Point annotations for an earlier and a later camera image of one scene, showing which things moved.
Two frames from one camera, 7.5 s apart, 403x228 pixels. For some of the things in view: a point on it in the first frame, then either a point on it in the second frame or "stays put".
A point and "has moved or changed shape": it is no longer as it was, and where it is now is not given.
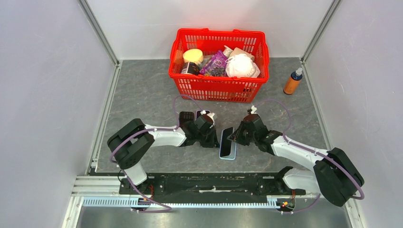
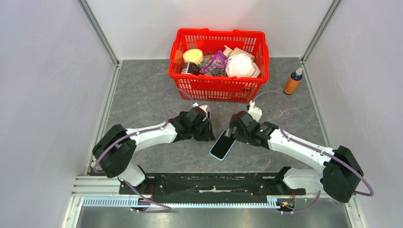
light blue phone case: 233,153 -> 222,147
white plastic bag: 241,65 stays put
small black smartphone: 226,144 has moved or changed shape
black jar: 190,67 stays put
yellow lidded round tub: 193,55 stays put
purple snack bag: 215,66 stays put
